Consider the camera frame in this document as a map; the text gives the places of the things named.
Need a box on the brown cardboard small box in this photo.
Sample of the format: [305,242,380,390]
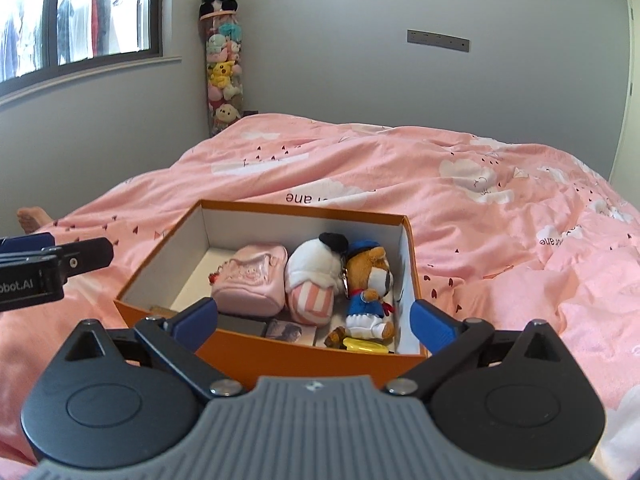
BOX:
[149,306,178,318]

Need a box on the bare foot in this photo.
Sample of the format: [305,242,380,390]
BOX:
[16,206,53,234]

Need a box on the window with dark frame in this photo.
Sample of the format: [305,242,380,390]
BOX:
[1,0,163,102]

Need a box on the dark grey square box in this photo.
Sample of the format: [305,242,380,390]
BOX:
[217,313,268,338]

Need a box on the white wardrobe door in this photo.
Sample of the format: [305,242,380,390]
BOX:
[610,0,639,207]

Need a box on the grey wall plate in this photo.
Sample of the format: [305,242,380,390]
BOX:
[407,29,470,52]

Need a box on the orange cardboard storage box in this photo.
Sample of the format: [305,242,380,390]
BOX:
[114,200,427,389]

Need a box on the clear tube of plush toys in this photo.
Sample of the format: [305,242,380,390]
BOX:
[200,11,244,136]

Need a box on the white striped plush toy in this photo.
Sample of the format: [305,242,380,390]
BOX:
[284,232,348,327]

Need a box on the bear plush blue hat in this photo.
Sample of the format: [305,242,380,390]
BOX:
[324,240,395,349]

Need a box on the pink patterned duvet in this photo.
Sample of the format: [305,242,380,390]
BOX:
[1,114,639,479]

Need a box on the grey photo card box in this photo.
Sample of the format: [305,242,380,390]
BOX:
[265,318,317,347]

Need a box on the yellow object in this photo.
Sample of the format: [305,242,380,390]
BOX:
[342,337,390,354]

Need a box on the pink mini backpack pouch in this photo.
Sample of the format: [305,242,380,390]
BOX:
[208,244,288,318]

